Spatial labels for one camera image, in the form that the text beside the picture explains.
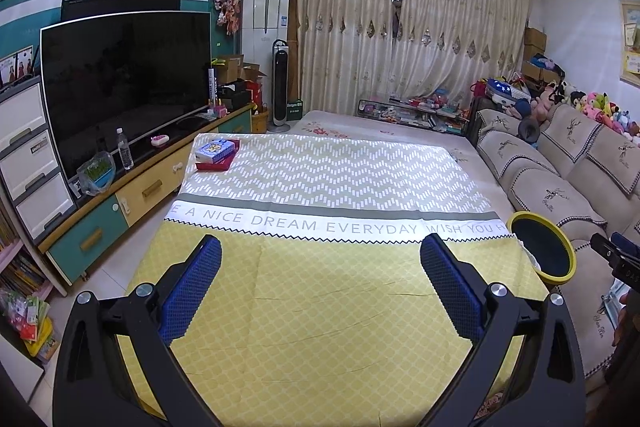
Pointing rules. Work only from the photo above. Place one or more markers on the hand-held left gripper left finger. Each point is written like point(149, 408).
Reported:
point(192, 292)

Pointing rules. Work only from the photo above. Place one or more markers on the small pink case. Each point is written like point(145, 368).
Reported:
point(160, 140)

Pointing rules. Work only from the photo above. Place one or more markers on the blue star card box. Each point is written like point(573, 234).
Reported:
point(215, 150)

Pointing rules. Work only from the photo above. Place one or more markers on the white plastic drawer unit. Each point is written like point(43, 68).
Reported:
point(30, 172)

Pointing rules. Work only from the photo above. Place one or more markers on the brown cardboard boxes by wall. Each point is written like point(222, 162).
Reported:
point(535, 47)

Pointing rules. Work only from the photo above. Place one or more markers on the clear water bottle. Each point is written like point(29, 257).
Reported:
point(125, 152)

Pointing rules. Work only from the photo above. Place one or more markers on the colourful packets on floor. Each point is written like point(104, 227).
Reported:
point(30, 327)

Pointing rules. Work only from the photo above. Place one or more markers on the hanging flower decoration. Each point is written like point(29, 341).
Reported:
point(227, 7)

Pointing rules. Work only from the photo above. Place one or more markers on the black flat monitor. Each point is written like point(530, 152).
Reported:
point(120, 4)

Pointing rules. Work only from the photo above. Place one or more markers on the beige embroidered sofa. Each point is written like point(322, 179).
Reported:
point(550, 172)

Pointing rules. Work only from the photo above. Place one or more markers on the beige embroidered curtain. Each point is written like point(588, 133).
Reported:
point(460, 32)
point(345, 32)

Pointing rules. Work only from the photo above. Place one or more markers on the framed family photos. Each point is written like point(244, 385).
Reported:
point(17, 67)

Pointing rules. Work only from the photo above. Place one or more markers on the yellow grey printed tablecloth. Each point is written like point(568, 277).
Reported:
point(320, 297)

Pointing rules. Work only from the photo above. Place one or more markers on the bookshelf with books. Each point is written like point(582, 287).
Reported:
point(17, 267)

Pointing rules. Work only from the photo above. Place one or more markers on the yellow teal television cabinet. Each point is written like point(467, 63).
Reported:
point(160, 192)

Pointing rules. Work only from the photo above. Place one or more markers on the white standing air conditioner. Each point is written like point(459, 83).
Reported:
point(265, 7)

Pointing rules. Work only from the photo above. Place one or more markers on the framed wall picture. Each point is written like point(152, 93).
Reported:
point(631, 42)

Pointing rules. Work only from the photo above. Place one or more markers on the red flat box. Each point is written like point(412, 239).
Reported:
point(215, 166)

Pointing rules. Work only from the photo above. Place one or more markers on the pile of stuffed toys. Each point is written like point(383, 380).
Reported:
point(595, 102)

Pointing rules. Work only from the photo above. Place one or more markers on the low glass table with clutter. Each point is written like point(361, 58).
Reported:
point(415, 112)

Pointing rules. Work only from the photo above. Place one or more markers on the stack of cardboard boxes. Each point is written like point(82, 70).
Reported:
point(240, 77)

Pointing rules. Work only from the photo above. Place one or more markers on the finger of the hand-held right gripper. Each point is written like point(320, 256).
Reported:
point(607, 252)
point(627, 244)

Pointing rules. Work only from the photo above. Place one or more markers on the black tower fan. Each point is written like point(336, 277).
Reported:
point(280, 82)

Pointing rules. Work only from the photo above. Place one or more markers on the large black curved television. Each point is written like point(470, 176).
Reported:
point(125, 87)

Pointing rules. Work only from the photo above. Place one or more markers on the wooden bucket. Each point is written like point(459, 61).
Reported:
point(259, 122)

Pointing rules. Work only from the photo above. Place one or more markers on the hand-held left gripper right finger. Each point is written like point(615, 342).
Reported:
point(452, 289)

